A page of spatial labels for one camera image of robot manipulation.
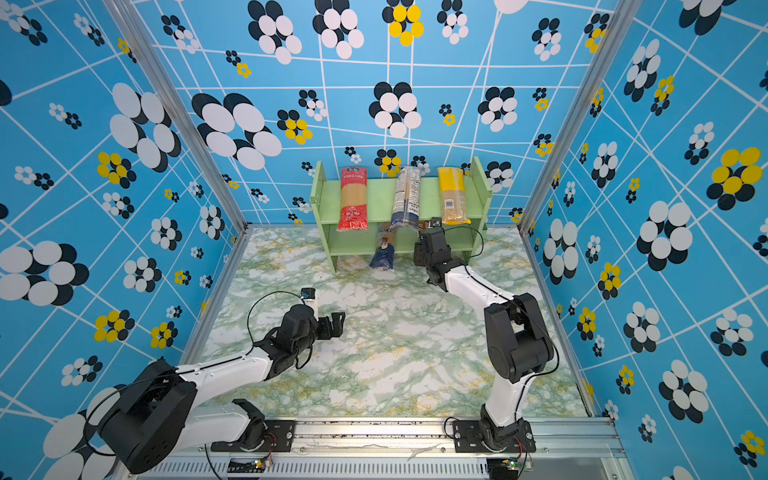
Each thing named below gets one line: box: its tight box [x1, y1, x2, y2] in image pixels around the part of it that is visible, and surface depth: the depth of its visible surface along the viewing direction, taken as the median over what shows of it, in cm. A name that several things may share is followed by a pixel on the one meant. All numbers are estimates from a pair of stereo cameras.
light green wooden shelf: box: [310, 157, 493, 273], surface depth 93 cm
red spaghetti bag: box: [336, 166, 370, 232], surface depth 88 cm
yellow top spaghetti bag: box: [438, 167, 472, 225], surface depth 86 cm
